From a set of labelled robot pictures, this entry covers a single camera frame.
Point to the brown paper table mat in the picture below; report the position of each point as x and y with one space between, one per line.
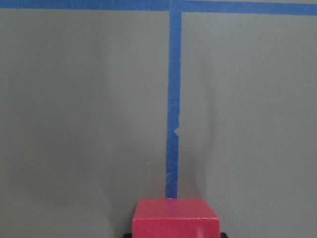
83 115

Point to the red cube block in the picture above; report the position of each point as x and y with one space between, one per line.
175 218

